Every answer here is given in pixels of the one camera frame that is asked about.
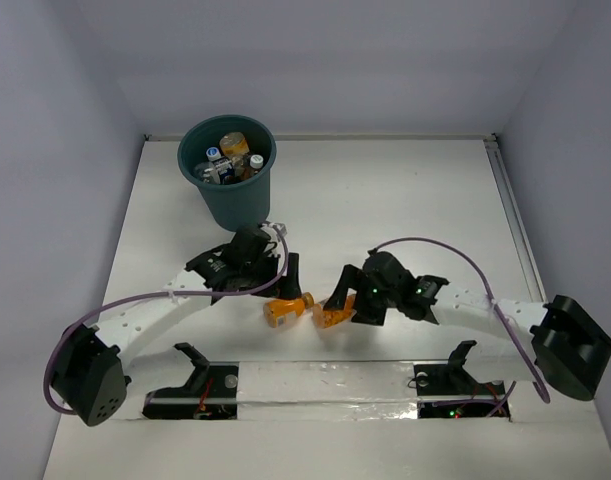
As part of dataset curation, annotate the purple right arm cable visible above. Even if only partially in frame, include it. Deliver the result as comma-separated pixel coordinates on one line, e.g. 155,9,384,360
369,237,552,419

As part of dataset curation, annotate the clear plastic bottle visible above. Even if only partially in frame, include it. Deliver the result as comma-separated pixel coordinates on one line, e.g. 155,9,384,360
193,162,220,184

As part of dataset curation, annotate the small clear blue-label bottle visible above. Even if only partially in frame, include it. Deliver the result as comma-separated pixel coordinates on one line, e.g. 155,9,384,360
206,147,235,185

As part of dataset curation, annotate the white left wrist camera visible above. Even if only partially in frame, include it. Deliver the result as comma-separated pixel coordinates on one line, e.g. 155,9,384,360
262,221,288,239

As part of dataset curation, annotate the long orange label bottle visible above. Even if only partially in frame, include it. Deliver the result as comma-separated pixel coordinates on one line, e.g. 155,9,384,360
241,154,265,181

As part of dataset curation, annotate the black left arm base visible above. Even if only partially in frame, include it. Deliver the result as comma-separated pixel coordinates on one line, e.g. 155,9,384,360
142,342,240,421

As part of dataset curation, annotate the small orange juice bottle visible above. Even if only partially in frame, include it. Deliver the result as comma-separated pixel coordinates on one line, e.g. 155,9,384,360
263,292,315,328

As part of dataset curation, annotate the small orange patterned bottle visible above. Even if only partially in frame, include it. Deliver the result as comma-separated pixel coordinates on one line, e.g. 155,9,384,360
312,294,355,330

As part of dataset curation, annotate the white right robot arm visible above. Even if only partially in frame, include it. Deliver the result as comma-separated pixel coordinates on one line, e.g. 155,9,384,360
323,249,611,401

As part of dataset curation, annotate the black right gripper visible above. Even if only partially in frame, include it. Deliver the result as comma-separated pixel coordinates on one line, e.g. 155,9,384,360
322,263,399,326

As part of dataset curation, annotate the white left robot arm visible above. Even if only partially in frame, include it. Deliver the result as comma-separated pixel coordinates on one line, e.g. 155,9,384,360
42,222,298,427

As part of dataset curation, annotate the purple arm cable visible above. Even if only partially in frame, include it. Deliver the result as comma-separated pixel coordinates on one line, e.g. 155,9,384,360
43,222,290,415
369,237,552,419

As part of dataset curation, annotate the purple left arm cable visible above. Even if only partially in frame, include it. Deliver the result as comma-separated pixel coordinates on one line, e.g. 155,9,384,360
43,222,290,415

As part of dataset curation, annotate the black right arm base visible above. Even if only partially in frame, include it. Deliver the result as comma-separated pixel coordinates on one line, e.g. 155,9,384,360
407,340,511,420

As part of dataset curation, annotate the dark teal plastic bin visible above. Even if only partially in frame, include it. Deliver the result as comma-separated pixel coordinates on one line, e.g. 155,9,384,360
177,114,277,231

